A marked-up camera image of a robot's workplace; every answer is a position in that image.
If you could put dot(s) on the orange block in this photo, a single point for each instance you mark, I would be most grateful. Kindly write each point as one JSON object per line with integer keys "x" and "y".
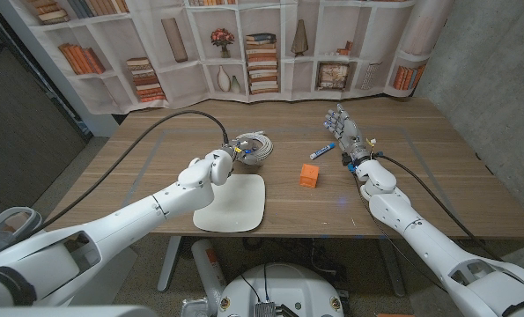
{"x": 309, "y": 176}

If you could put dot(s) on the white plastic chair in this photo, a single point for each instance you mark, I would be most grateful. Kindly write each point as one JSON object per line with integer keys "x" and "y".
{"x": 32, "y": 216}

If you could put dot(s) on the dark grey partition panel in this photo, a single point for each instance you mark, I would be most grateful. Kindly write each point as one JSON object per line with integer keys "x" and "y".
{"x": 15, "y": 132}

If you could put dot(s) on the printed bookshelf backdrop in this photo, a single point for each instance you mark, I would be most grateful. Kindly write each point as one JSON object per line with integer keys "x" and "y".
{"x": 191, "y": 79}

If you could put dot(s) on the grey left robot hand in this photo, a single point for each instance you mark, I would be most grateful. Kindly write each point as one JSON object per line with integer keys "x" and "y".
{"x": 248, "y": 152}

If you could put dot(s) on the white cylinder with orange label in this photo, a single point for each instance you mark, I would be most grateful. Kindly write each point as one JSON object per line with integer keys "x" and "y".
{"x": 206, "y": 268}

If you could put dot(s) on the silver foil tray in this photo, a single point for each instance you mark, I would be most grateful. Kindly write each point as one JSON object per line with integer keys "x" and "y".
{"x": 195, "y": 308}

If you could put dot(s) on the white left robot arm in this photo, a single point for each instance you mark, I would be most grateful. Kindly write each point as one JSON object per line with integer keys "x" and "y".
{"x": 112, "y": 220}

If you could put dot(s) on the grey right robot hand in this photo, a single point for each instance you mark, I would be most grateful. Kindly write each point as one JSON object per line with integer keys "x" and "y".
{"x": 352, "y": 136}

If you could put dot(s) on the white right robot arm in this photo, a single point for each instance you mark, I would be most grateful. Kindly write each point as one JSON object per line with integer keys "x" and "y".
{"x": 420, "y": 233}

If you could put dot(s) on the blue and white marker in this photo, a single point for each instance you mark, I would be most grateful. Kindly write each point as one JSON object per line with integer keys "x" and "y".
{"x": 322, "y": 151}

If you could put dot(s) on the white square paper plate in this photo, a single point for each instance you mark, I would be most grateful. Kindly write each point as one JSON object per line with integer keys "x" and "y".
{"x": 239, "y": 207}

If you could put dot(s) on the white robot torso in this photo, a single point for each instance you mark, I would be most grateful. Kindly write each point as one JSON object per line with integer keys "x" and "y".
{"x": 283, "y": 286}

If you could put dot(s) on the white table leg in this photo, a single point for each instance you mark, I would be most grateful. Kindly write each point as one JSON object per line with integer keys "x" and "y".
{"x": 169, "y": 264}
{"x": 393, "y": 273}

